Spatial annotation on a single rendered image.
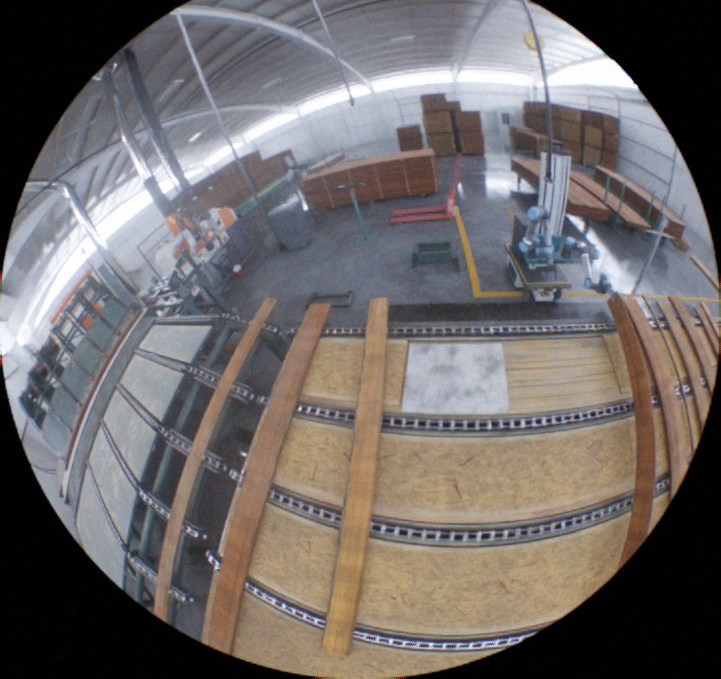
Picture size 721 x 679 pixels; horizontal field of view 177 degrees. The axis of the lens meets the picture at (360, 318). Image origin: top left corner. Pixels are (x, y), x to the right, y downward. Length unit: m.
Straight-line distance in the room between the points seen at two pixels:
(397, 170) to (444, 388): 5.34
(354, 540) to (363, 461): 0.44
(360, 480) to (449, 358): 0.87
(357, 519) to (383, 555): 0.24
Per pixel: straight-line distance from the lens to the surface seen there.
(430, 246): 3.62
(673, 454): 2.10
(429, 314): 2.80
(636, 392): 1.87
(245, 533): 1.63
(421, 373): 1.42
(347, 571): 1.36
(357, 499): 1.27
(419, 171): 6.02
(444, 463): 1.27
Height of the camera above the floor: 2.09
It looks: 45 degrees down
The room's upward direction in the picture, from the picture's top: 22 degrees counter-clockwise
